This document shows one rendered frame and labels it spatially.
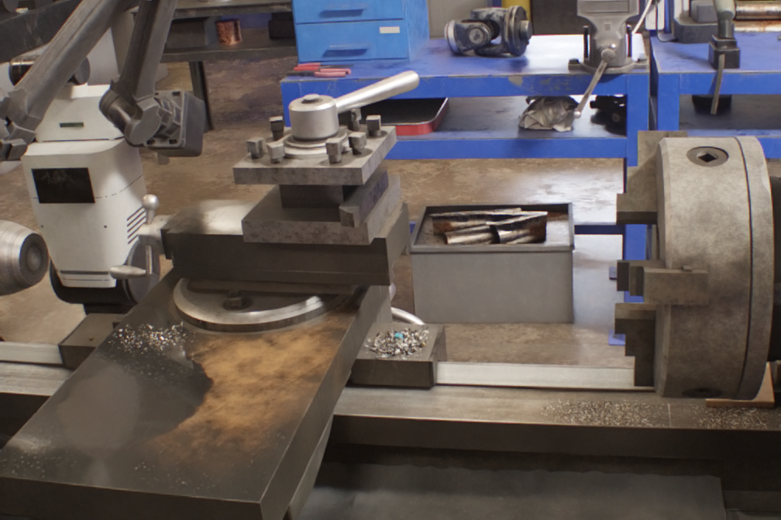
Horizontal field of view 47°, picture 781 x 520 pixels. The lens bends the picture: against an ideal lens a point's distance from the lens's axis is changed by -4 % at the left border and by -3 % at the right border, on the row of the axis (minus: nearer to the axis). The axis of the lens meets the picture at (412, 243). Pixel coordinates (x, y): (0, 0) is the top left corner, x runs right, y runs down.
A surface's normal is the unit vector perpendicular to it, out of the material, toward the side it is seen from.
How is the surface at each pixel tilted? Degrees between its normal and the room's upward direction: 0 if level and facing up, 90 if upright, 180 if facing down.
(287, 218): 0
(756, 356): 101
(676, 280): 71
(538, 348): 0
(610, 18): 65
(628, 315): 46
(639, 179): 41
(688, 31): 90
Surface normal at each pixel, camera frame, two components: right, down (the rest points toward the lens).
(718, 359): -0.17, 0.62
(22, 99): -0.23, -0.07
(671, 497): 0.04, -0.84
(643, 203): -0.18, -0.42
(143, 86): 0.73, 0.58
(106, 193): 0.38, 0.34
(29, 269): 0.98, 0.01
